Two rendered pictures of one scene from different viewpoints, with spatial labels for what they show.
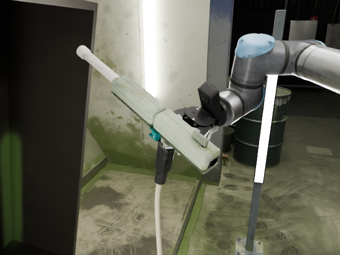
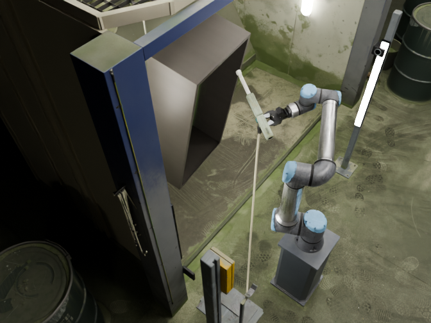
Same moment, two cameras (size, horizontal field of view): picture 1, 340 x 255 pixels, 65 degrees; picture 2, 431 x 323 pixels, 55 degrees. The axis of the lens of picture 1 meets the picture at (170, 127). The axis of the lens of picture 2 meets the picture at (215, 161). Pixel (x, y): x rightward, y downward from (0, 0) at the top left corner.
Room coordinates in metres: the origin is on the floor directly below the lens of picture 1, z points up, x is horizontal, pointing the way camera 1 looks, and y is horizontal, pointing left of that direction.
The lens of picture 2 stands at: (-1.22, -0.45, 3.13)
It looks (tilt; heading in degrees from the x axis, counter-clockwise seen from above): 50 degrees down; 24
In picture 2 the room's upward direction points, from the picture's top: 2 degrees counter-clockwise
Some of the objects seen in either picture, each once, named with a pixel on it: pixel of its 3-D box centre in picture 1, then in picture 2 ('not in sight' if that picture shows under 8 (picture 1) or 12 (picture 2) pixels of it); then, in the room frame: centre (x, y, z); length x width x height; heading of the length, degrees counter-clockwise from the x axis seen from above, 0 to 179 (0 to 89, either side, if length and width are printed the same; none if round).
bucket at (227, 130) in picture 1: (222, 139); (385, 54); (3.31, -0.70, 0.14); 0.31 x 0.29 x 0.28; 163
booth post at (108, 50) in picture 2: not in sight; (151, 223); (-0.25, 0.37, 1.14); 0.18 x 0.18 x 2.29; 73
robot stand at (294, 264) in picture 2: not in sight; (302, 261); (0.27, -0.47, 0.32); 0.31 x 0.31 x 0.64; 73
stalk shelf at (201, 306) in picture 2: not in sight; (229, 308); (-0.41, -0.16, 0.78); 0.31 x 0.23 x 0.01; 73
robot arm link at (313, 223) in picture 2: not in sight; (312, 225); (0.27, -0.46, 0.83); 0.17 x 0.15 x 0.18; 100
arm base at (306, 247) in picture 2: not in sight; (310, 236); (0.27, -0.47, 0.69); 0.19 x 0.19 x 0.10
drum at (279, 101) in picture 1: (259, 126); (426, 54); (3.01, -1.07, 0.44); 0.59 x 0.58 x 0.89; 178
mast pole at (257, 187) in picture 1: (262, 150); (365, 104); (1.55, -0.59, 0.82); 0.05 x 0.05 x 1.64; 73
